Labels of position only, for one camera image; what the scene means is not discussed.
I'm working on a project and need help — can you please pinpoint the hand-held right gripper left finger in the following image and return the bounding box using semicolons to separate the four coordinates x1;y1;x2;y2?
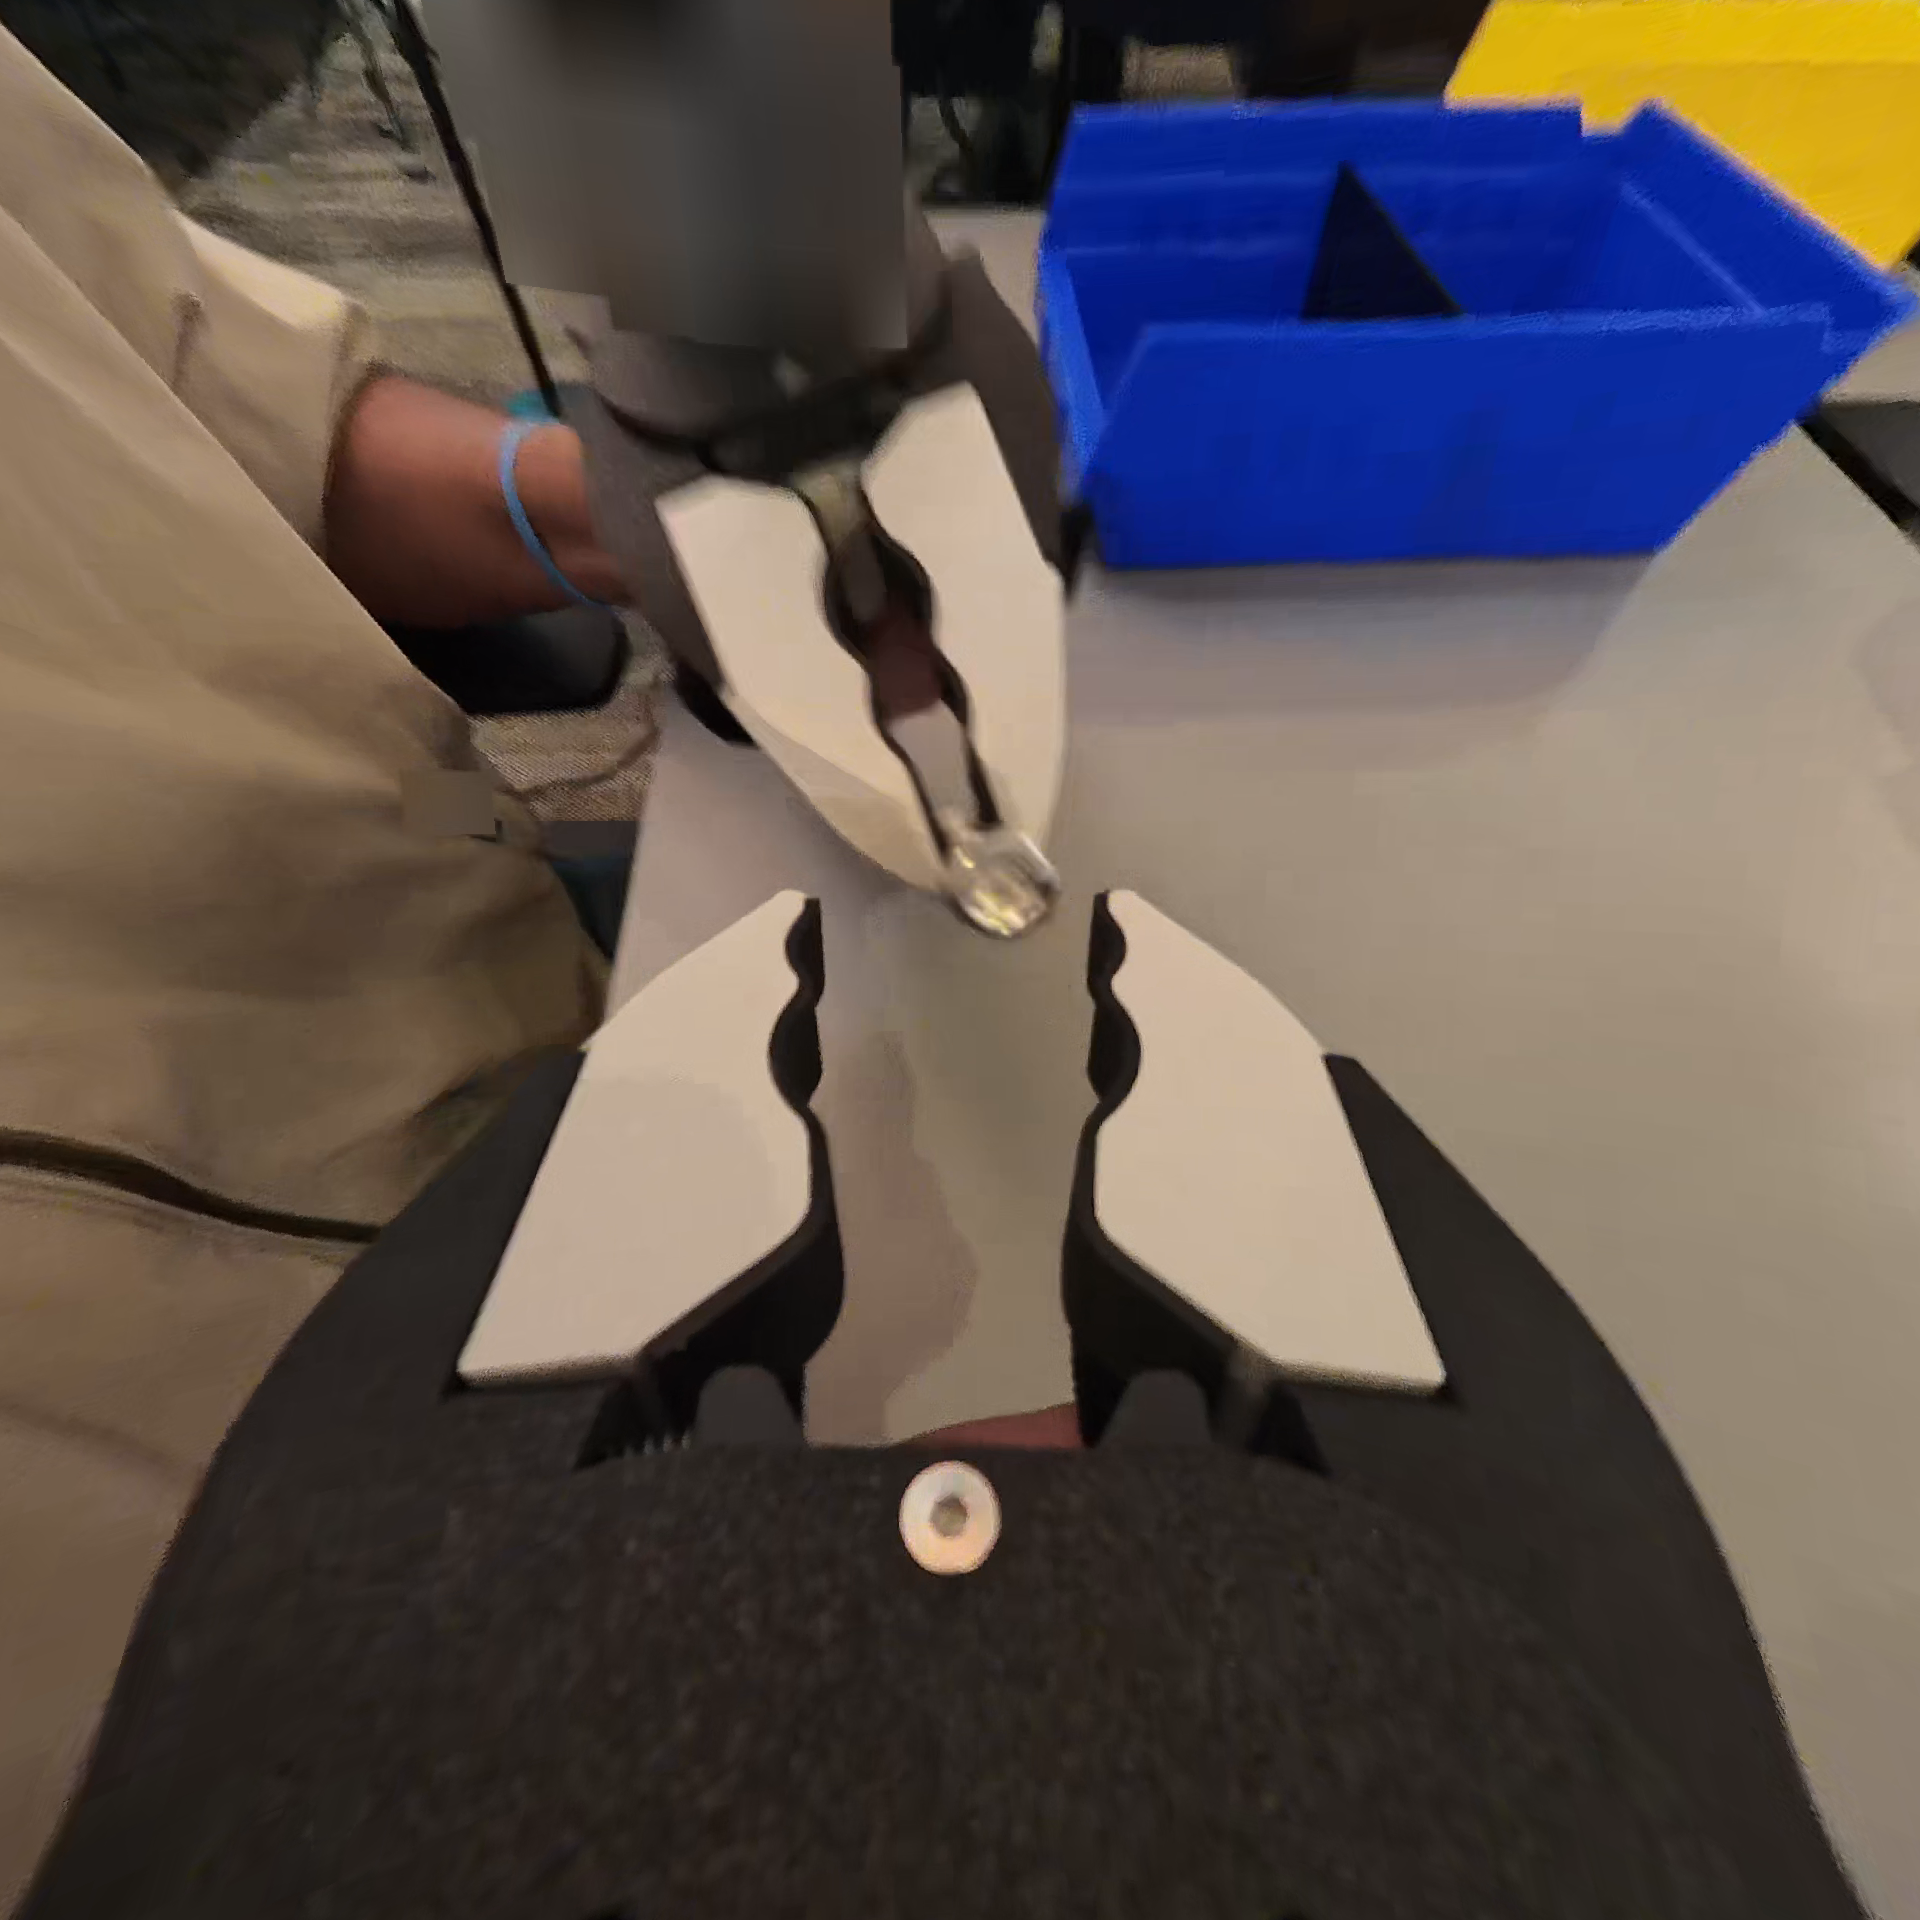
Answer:
457;890;853;1412

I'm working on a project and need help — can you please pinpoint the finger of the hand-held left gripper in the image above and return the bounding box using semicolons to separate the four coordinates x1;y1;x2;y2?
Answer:
864;385;1076;892
656;473;981;905

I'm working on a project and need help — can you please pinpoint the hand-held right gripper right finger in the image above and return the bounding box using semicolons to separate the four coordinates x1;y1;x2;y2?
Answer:
1064;890;1452;1421

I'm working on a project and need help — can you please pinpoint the steel hex bolt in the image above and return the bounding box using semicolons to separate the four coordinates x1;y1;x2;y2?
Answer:
879;677;1009;878

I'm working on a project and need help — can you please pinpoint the steel hex nut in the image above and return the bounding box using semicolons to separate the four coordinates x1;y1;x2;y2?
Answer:
949;828;1072;944

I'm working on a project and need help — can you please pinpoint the blue bin with black divider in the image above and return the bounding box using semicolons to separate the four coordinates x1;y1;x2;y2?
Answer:
1038;101;1920;574

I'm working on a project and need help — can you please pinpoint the person's left forearm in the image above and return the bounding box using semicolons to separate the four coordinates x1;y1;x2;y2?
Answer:
326;368;640;628

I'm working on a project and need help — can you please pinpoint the blue wristband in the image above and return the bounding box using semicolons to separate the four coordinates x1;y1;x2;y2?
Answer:
495;403;609;608

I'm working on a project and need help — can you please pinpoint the black office chair seat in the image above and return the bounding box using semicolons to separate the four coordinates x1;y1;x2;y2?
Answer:
389;601;640;724

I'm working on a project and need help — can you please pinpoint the black tripod stand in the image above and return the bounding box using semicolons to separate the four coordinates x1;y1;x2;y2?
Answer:
375;0;565;406

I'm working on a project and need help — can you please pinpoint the black flat pad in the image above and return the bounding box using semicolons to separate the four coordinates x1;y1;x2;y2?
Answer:
1812;398;1920;542

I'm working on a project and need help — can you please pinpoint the yellow plastic bin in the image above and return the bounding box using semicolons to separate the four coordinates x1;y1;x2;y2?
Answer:
1446;0;1920;270

